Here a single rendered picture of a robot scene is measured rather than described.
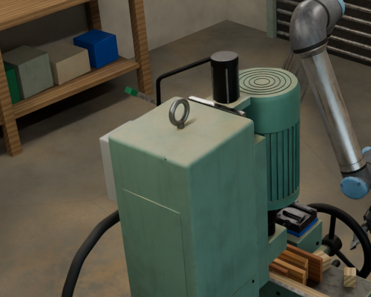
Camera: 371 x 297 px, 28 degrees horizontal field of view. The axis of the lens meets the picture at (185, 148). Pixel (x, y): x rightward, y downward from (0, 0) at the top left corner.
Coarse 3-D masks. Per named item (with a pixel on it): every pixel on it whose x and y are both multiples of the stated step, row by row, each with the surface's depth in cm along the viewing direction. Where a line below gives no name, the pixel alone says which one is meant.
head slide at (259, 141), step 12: (264, 144) 167; (264, 156) 168; (264, 168) 170; (264, 180) 171; (264, 192) 173; (264, 204) 174; (264, 216) 176; (264, 228) 178; (264, 240) 179; (264, 252) 181; (264, 264) 183; (264, 276) 185
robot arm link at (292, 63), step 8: (312, 0) 234; (320, 0) 235; (328, 0) 236; (336, 0) 239; (328, 8) 234; (336, 8) 238; (344, 8) 243; (328, 16) 234; (336, 16) 239; (328, 24) 236; (328, 32) 243; (288, 56) 254; (296, 56) 250; (288, 64) 254; (296, 64) 251; (296, 72) 253; (304, 72) 253; (304, 80) 255; (304, 88) 259
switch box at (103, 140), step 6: (120, 126) 163; (102, 138) 159; (102, 144) 159; (108, 144) 158; (102, 150) 160; (108, 150) 159; (102, 156) 161; (108, 156) 160; (108, 162) 161; (108, 168) 162; (108, 174) 163; (108, 180) 164; (108, 186) 165; (114, 186) 163; (108, 192) 166; (114, 192) 164; (108, 198) 167; (114, 198) 165
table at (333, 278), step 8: (320, 248) 218; (328, 272) 204; (336, 272) 203; (312, 280) 201; (328, 280) 201; (336, 280) 200; (360, 280) 200; (368, 280) 200; (312, 288) 198; (320, 288) 198; (328, 288) 198; (336, 288) 198; (344, 288) 198; (352, 288) 197; (360, 288) 197; (368, 288) 197; (264, 296) 198; (336, 296) 195; (344, 296) 195; (352, 296) 195; (360, 296) 194; (368, 296) 195
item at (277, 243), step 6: (276, 228) 195; (282, 228) 194; (276, 234) 192; (282, 234) 193; (270, 240) 190; (276, 240) 192; (282, 240) 194; (270, 246) 190; (276, 246) 193; (282, 246) 195; (270, 252) 191; (276, 252) 194; (270, 258) 192
